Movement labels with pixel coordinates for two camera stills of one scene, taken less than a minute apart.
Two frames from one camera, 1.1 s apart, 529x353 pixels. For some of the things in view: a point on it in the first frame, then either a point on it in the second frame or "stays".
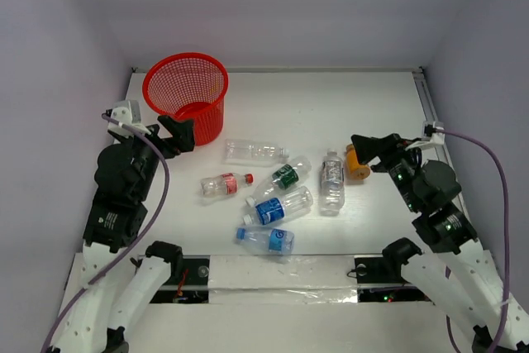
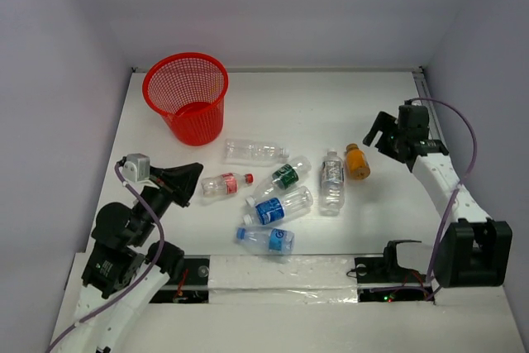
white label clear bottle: [331, 188] stays
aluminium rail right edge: [431, 113] stays
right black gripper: [386, 147] -> [384, 122]
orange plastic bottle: [355, 169] stays
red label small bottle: [225, 184] stays
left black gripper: [166, 145] -> [168, 186]
